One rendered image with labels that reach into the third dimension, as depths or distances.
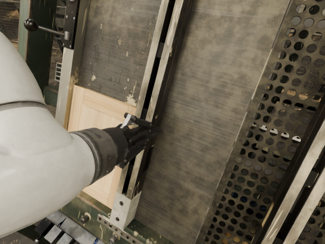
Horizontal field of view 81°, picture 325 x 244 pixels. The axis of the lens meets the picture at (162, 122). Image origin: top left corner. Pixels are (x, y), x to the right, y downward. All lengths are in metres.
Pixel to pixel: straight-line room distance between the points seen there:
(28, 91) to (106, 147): 0.13
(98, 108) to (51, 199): 0.50
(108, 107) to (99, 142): 0.39
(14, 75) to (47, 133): 0.08
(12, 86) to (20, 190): 0.12
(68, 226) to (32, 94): 0.79
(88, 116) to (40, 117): 0.49
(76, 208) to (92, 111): 0.40
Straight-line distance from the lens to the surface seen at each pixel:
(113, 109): 0.68
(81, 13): 0.79
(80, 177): 0.28
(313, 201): 0.55
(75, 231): 1.00
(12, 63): 0.31
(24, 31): 0.98
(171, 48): 0.53
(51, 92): 0.99
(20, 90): 0.29
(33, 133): 0.26
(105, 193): 0.81
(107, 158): 0.32
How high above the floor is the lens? 1.64
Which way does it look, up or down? 45 degrees down
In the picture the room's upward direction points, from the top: straight up
